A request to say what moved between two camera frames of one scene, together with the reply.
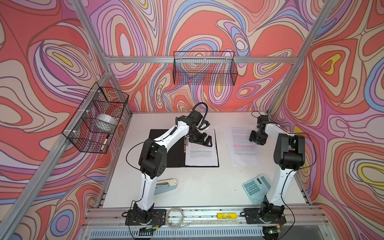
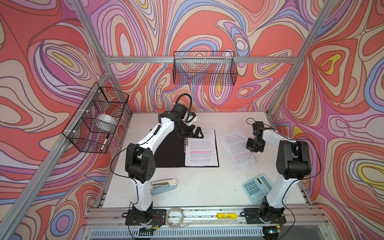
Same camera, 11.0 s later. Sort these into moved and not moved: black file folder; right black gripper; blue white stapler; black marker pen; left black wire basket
Moved: right black gripper
Not moved: blue white stapler; black file folder; black marker pen; left black wire basket
